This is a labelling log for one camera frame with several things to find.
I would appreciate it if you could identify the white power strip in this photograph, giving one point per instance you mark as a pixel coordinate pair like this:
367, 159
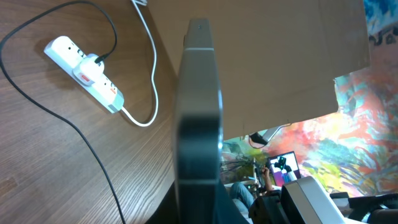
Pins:
67, 55

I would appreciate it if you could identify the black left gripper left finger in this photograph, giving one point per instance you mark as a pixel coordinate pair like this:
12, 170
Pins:
167, 211

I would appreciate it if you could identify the brown cardboard panel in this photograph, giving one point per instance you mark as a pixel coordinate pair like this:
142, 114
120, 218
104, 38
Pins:
277, 59

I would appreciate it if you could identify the Galaxy smartphone teal screen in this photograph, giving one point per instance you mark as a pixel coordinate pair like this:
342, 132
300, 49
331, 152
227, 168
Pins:
198, 126

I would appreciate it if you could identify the white USB charger plug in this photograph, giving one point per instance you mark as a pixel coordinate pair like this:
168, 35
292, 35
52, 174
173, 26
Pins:
88, 71

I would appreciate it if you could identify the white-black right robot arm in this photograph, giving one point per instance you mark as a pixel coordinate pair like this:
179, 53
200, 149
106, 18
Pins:
306, 201

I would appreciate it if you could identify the laptop with lit screen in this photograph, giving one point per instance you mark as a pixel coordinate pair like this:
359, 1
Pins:
284, 168

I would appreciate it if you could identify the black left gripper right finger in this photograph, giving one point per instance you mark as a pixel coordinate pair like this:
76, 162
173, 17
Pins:
226, 212

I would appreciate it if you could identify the grey camera mount arm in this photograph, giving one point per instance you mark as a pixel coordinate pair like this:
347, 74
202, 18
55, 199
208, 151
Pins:
258, 141

